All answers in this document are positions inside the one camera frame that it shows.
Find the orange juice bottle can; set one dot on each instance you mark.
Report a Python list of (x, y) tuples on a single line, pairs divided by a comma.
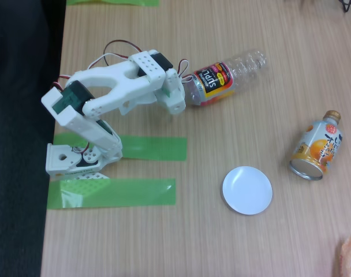
[(317, 150)]

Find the clear plastic bottle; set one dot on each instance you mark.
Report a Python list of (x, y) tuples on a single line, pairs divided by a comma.
[(216, 80)]

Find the small white round plate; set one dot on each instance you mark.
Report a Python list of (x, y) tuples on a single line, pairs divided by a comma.
[(247, 190)]

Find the green plastic sheet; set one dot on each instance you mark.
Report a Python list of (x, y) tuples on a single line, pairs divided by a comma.
[(112, 2)]

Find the long green tape strip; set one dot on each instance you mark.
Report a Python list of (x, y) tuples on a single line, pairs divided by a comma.
[(135, 191)]

